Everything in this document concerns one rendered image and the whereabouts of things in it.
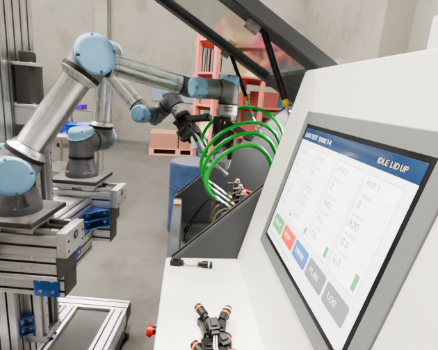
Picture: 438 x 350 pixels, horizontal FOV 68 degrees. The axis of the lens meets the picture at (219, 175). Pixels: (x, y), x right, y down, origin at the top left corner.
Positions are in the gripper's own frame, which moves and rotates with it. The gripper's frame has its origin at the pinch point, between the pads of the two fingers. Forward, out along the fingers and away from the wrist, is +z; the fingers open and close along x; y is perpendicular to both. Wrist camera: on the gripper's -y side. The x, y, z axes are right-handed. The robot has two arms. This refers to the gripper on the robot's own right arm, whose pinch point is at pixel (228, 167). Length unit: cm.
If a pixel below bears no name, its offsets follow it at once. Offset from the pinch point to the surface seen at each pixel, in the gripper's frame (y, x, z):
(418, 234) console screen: -8, 96, -15
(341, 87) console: -13, 62, -31
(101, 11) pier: 232, -755, -201
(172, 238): 20.7, 17.4, 23.9
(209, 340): 11, 75, 18
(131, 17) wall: 166, -775, -197
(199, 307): 13, 66, 17
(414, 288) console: -7, 98, -9
